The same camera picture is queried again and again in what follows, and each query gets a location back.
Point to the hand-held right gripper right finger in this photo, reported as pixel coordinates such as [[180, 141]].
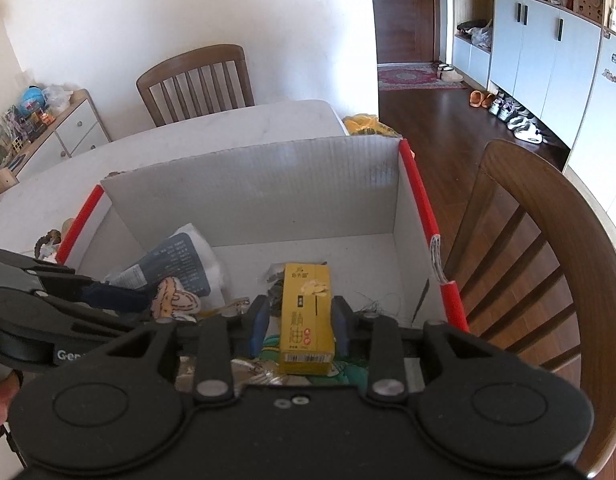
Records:
[[340, 327]]

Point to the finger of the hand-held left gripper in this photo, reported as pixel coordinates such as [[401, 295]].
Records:
[[102, 321], [117, 297]]

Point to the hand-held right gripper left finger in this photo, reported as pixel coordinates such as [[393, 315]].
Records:
[[260, 327]]

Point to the yellow carton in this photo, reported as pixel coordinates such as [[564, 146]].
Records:
[[305, 320]]

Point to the silver foil packet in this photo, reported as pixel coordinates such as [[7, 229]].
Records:
[[253, 372]]

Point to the green cartoon pouch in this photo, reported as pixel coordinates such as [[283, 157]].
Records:
[[353, 374]]

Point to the beige bunny plush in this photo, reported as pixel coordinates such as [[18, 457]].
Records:
[[176, 300]]

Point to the white and grey packet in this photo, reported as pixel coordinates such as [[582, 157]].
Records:
[[182, 260]]

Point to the red and white cardboard box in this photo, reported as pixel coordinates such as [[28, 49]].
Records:
[[288, 195]]

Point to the person's left hand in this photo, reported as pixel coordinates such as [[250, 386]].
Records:
[[0, 405]]

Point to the light wooden holder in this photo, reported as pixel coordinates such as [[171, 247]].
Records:
[[0, 182]]

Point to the white and wood sideboard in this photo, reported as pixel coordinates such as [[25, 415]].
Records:
[[72, 130]]

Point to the cluster of small toys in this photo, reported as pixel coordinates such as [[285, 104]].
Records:
[[17, 135]]

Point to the yellow cloth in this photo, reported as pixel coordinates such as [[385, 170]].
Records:
[[370, 126]]

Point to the white plastic bag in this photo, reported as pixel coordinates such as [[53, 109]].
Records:
[[57, 99]]

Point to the blue globe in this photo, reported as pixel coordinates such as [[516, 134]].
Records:
[[31, 101]]

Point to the wooden slat-back chair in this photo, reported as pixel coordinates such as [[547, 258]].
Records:
[[187, 62], [578, 240]]

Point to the red patterned rug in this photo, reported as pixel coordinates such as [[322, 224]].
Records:
[[408, 77]]

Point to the pair of orange slippers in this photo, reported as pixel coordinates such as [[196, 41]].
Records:
[[481, 98]]

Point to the row of shoes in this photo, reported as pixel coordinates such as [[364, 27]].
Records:
[[518, 120]]

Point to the pair of beige slippers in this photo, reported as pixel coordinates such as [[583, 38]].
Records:
[[449, 72]]

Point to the clear plastic bag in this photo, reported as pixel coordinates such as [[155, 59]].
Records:
[[482, 37]]

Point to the dark wooden door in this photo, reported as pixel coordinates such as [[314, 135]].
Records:
[[403, 10]]

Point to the black bag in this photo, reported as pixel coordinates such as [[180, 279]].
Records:
[[472, 26]]

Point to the white fridge with magnets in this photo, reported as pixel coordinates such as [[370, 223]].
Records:
[[608, 110]]

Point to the small cardboard box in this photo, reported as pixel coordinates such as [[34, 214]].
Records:
[[588, 7]]

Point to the pale blue cabinet wall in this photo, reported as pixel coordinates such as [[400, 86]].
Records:
[[538, 45]]

